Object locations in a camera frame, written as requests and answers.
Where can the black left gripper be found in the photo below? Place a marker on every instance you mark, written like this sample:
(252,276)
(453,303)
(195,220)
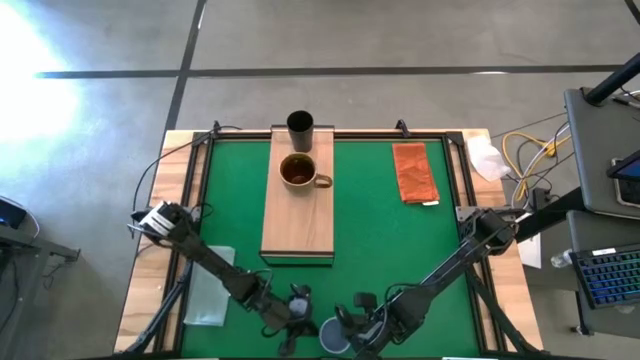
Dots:
(280,312)

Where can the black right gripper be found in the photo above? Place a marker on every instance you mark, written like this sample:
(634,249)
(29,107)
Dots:
(377,330)

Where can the olive brown ceramic mug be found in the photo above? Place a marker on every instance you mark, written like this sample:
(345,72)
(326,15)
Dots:
(298,170)

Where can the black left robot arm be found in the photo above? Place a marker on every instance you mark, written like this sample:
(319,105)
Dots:
(210,257)

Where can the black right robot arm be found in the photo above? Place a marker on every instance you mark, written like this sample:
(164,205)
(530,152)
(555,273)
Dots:
(450,270)

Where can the wooden shelf board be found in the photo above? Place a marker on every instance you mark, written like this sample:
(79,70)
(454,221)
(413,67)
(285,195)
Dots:
(300,220)

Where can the grey cart shelf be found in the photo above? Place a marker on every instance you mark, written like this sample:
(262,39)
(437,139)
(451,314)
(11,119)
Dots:
(600,150)

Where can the green table mat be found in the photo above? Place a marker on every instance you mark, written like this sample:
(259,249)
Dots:
(380,240)

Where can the orange cloth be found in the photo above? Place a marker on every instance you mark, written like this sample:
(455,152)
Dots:
(415,172)

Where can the tall black cup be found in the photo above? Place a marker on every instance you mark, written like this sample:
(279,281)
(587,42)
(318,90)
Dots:
(300,131)

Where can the white paper sheet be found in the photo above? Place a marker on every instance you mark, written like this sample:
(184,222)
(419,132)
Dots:
(531,251)

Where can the black table clamp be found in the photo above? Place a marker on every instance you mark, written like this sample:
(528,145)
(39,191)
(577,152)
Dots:
(216,127)
(401,127)

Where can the crumpled white tissue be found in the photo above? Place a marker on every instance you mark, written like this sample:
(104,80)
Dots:
(485,157)

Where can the clear plastic bottle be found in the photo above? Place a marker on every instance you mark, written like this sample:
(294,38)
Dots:
(562,258)

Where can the black mounting beam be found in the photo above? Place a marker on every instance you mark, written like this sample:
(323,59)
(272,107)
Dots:
(550,216)

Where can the black power strip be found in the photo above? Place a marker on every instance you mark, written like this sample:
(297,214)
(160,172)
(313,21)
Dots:
(540,197)

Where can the backlit laptop keyboard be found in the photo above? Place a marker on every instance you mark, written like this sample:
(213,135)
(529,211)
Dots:
(607,276)

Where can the dark device with blue screen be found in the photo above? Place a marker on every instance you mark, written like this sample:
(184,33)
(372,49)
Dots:
(10,212)

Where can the black tablet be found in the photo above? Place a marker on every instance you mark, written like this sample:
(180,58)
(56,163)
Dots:
(627,172)

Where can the black pole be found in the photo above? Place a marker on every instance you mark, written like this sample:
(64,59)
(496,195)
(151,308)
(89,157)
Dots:
(612,80)

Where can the black diagonal frame strut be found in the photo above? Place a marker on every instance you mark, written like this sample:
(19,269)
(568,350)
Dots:
(160,311)
(500,316)

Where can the black aluminium table frame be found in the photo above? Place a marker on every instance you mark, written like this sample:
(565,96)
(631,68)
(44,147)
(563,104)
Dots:
(360,135)

